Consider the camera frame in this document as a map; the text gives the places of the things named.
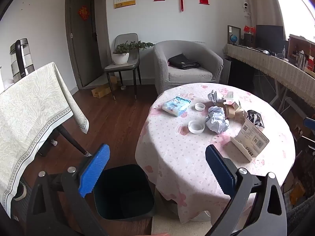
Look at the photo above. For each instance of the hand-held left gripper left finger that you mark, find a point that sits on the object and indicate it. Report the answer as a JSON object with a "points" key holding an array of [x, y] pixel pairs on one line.
{"points": [[94, 169]]}

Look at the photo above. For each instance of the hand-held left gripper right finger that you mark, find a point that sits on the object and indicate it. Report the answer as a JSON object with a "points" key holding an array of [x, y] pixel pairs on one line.
{"points": [[220, 170]]}

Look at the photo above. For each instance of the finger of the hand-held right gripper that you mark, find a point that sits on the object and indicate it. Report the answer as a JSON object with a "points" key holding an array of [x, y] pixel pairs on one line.
{"points": [[310, 122]]}

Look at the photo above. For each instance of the white torn cardboard box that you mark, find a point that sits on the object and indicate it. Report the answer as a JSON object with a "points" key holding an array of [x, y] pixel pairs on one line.
{"points": [[253, 137]]}

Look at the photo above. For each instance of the large white lid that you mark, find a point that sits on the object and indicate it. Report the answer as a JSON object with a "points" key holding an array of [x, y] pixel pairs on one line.
{"points": [[196, 127]]}

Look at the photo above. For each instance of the large paper ball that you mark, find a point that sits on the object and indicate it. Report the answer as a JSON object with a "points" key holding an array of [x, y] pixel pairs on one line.
{"points": [[216, 120]]}

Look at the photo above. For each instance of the black snack packet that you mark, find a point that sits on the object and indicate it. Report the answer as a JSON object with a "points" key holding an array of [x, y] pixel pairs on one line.
{"points": [[256, 120]]}

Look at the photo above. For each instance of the dark green trash bin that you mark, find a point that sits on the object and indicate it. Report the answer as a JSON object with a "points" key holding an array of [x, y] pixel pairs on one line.
{"points": [[137, 209]]}

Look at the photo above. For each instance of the small beige carton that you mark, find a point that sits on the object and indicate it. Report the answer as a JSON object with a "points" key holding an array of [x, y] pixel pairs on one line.
{"points": [[231, 111]]}

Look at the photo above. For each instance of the small white lid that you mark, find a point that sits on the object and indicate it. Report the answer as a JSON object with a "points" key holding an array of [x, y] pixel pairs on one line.
{"points": [[199, 106]]}

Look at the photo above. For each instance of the small paper ball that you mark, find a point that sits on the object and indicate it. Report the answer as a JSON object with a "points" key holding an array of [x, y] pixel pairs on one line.
{"points": [[214, 95]]}

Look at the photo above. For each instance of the blue wet wipes packet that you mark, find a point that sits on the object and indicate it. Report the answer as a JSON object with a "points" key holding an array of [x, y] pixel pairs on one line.
{"points": [[176, 105]]}

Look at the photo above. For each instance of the dark table leg with sock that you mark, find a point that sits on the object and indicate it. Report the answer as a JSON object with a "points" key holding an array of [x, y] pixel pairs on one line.
{"points": [[73, 140]]}

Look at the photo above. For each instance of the pink printed round tablecloth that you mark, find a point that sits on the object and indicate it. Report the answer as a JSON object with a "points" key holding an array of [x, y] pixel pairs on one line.
{"points": [[184, 157]]}

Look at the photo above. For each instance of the yellow padded envelope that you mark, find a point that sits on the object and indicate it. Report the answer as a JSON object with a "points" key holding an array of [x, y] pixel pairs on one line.
{"points": [[296, 194]]}

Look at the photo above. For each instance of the desk with lace cloth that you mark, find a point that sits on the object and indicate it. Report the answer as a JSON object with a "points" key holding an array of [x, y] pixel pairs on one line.
{"points": [[265, 64]]}

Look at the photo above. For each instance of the open cardboard box on desk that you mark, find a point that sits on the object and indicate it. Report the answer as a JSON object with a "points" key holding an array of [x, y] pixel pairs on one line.
{"points": [[299, 49]]}

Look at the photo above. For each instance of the black shoe with white sole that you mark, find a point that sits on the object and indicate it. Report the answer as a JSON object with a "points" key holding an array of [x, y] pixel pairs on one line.
{"points": [[21, 193]]}

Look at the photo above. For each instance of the flat cardboard box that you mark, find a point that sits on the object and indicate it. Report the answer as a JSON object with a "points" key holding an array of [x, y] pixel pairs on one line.
{"points": [[102, 92]]}

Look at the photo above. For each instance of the table with green-white cloth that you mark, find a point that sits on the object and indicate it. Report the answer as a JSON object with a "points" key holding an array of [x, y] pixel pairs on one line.
{"points": [[32, 108]]}

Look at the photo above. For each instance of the dark grey fleece cloth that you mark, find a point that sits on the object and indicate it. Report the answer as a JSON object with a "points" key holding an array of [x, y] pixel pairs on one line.
{"points": [[301, 213]]}

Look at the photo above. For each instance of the black monitor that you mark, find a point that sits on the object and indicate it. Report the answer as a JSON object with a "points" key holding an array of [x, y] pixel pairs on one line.
{"points": [[269, 36]]}

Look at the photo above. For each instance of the dark speaker box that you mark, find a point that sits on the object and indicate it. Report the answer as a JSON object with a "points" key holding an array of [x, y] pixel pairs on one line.
{"points": [[249, 40]]}

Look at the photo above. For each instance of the grey chair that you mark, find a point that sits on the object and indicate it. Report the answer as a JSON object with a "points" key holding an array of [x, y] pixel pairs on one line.
{"points": [[123, 67]]}

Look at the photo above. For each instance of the small red flags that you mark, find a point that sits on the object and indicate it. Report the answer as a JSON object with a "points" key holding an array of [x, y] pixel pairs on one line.
{"points": [[249, 29]]}

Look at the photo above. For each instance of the small blue globe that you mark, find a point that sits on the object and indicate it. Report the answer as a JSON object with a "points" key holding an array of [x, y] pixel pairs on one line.
{"points": [[234, 38]]}

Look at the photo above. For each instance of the potted plant in white pot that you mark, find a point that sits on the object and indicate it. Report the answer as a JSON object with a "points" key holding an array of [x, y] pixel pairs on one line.
{"points": [[120, 57]]}

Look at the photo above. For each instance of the black bag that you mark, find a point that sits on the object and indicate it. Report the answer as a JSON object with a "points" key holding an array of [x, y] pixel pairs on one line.
{"points": [[183, 61]]}

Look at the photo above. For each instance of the grey door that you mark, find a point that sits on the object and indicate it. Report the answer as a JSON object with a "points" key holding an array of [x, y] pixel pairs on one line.
{"points": [[85, 49]]}

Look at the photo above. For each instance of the grey armchair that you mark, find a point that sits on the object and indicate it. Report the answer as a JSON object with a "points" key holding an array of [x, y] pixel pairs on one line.
{"points": [[162, 61]]}

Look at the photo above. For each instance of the glass electric kettle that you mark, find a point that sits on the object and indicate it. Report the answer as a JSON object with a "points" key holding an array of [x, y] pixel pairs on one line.
{"points": [[23, 59]]}

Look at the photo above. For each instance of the red door decoration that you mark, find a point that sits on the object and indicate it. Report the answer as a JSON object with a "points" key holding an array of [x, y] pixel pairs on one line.
{"points": [[84, 13]]}

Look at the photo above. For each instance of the picture frame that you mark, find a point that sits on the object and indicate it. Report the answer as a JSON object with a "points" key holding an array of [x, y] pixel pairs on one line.
{"points": [[233, 29]]}

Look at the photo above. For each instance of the white security camera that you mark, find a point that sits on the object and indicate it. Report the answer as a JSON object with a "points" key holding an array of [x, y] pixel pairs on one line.
{"points": [[245, 7]]}

